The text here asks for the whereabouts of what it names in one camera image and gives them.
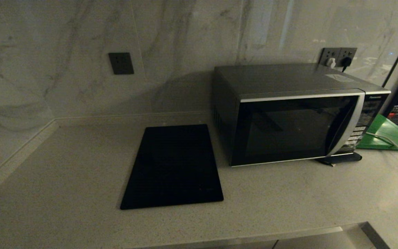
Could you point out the black glass microwave door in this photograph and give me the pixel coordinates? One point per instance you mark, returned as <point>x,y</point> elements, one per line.
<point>288,131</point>

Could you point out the black silver microwave oven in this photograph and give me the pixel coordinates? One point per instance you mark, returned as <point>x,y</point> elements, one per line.
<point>282,77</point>

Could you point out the black stand under microwave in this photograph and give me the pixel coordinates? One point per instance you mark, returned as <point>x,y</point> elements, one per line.
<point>344,159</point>

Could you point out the black induction cooktop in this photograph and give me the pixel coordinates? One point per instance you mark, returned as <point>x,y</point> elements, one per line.
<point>174,166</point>

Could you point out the white power plug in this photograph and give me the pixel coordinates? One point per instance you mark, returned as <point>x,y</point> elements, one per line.
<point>330,63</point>

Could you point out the black power plug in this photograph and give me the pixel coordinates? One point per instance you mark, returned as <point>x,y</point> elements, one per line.
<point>346,62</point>

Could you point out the green cutting board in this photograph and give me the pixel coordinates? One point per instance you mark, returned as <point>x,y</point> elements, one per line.
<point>389,133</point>

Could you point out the dark single wall socket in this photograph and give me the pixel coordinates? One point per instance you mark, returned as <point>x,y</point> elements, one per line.
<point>121,63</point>

